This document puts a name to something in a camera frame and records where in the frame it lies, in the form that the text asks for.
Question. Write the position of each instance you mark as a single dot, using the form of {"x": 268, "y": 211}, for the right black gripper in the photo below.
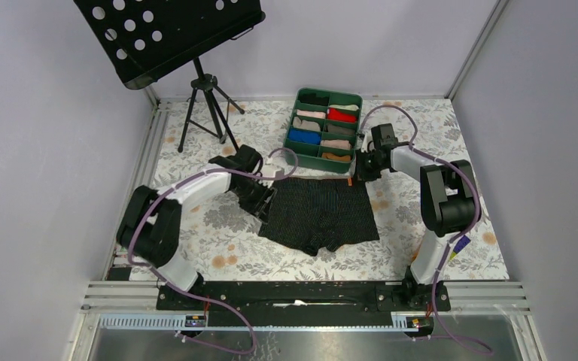
{"x": 361, "y": 173}

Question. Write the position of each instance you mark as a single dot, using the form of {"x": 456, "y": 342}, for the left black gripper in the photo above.
{"x": 260, "y": 207}

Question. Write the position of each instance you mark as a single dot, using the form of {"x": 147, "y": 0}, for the black striped underwear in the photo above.
{"x": 311, "y": 214}

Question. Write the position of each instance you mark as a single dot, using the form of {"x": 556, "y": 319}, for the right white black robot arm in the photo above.
{"x": 449, "y": 202}

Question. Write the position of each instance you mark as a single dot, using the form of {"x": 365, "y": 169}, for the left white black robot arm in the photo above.
{"x": 151, "y": 224}

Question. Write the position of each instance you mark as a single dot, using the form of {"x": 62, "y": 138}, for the floral patterned table mat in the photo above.
{"x": 221, "y": 241}

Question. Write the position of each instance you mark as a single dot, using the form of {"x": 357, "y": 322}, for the light pink rolled cloth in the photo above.
{"x": 337, "y": 143}

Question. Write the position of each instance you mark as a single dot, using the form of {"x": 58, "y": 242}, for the orange rolled cloth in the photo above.
{"x": 334, "y": 157}

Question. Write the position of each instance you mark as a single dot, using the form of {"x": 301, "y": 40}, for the grey rolled cloth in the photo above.
{"x": 339, "y": 130}

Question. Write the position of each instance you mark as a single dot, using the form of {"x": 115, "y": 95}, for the green divided organizer tray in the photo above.
{"x": 322, "y": 130}

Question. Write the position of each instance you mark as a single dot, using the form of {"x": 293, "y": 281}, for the white rolled cloth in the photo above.
{"x": 346, "y": 107}

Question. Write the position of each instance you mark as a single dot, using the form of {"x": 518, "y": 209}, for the red rolled cloth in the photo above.
{"x": 339, "y": 115}

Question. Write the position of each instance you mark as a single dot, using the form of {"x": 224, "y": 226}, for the beige rolled cloth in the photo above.
{"x": 307, "y": 125}

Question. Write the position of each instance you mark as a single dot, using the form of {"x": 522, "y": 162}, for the black rolled cloth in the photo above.
{"x": 314, "y": 99}

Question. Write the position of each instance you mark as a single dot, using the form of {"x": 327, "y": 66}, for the purple toy brick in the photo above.
{"x": 461, "y": 244}

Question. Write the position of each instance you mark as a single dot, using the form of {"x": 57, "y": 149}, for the black perforated music stand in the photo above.
{"x": 147, "y": 40}

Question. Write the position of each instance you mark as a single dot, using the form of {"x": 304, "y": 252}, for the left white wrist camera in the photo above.
{"x": 271, "y": 172}

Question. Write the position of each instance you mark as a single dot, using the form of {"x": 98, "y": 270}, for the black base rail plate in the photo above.
{"x": 301, "y": 303}

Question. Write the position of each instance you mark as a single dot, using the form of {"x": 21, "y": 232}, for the aluminium frame rails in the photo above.
{"x": 471, "y": 298}

